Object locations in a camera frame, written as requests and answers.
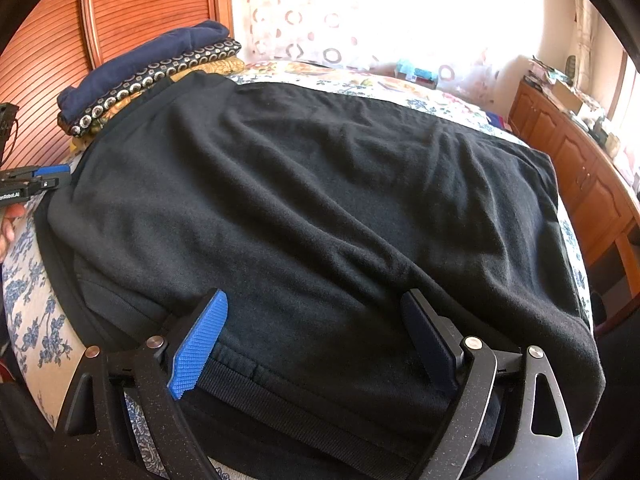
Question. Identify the white window curtain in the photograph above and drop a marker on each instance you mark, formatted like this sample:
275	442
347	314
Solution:
582	25

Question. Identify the sheer circle-patterned curtain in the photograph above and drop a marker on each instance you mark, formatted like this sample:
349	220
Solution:
340	15

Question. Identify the person's left hand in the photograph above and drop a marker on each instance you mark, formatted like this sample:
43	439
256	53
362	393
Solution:
10	232

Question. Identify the wooden cabinet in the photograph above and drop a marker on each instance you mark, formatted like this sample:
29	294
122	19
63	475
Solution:
575	170

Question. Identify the blue box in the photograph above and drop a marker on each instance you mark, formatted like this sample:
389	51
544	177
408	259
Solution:
415	72

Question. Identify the stack of folded clothes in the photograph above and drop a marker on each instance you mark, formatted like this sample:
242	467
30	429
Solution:
150	72

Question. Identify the cardboard box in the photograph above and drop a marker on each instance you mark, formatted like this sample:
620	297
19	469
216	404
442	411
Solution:
562	96

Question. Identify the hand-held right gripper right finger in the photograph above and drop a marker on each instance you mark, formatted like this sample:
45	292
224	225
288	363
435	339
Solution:
432	345

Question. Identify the wooden slatted wardrobe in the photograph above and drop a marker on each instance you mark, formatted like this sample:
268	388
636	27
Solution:
130	15

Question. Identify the pink floral quilt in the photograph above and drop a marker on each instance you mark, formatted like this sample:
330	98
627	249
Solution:
360	87

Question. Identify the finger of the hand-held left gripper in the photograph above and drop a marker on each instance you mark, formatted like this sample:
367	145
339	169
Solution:
52	170
57	182

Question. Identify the black t-shirt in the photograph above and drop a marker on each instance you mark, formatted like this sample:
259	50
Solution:
325	185

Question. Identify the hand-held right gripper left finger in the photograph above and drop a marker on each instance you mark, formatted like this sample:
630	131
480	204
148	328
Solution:
197	345

